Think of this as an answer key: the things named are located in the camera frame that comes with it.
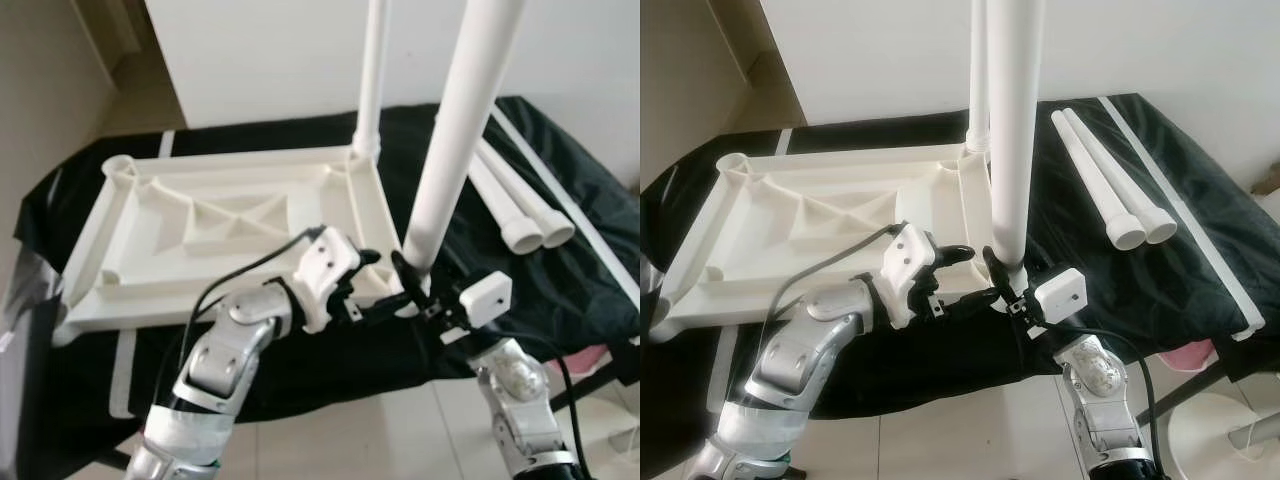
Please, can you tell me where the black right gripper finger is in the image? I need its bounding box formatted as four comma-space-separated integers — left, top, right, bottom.
982, 245, 1019, 299
390, 250, 429, 303

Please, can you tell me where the grey tape strip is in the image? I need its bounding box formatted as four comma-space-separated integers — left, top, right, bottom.
1098, 95, 1263, 341
487, 100, 641, 306
110, 130, 176, 419
705, 128, 793, 413

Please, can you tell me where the white standing fan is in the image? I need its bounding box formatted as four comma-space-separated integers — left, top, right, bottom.
1165, 392, 1280, 480
580, 395, 641, 473

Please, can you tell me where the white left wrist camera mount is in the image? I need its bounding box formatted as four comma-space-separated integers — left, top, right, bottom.
292, 228, 363, 334
885, 222, 951, 331

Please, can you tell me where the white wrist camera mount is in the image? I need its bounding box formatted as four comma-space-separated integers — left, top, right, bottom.
885, 222, 951, 331
440, 272, 514, 346
292, 228, 363, 334
1025, 267, 1088, 341

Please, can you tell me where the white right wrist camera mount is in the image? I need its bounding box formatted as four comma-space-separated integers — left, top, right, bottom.
1025, 267, 1088, 341
440, 272, 514, 346

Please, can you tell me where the black metal table frame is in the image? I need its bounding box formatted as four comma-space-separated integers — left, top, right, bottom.
1150, 362, 1231, 416

